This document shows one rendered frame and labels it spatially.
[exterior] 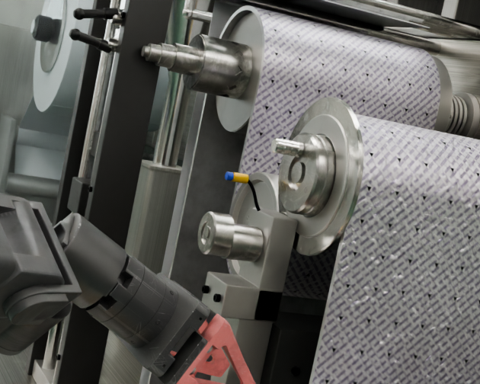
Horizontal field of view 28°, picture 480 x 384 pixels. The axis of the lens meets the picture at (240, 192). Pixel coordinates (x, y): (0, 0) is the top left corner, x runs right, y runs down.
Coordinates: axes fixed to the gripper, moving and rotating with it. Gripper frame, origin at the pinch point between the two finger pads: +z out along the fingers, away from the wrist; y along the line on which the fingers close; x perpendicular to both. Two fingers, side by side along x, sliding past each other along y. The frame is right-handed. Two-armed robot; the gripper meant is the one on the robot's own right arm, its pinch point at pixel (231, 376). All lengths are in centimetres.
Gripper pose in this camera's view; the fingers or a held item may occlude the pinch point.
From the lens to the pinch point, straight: 82.6
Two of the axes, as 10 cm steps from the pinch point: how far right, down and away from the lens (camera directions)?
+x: 6.1, -7.8, 1.3
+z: 6.9, 6.0, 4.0
